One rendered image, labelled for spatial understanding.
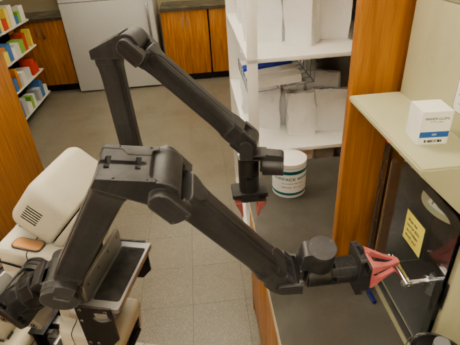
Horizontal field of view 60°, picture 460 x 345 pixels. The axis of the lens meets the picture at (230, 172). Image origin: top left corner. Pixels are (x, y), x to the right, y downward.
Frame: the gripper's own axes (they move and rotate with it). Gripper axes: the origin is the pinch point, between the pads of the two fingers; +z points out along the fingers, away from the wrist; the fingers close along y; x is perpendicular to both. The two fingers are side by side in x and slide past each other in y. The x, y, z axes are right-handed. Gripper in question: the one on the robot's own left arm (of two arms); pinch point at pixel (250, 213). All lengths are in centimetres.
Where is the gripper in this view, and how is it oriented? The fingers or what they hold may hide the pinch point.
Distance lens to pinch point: 120.8
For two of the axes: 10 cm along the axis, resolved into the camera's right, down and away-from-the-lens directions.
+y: 9.9, -1.0, 0.5
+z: 0.5, 8.5, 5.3
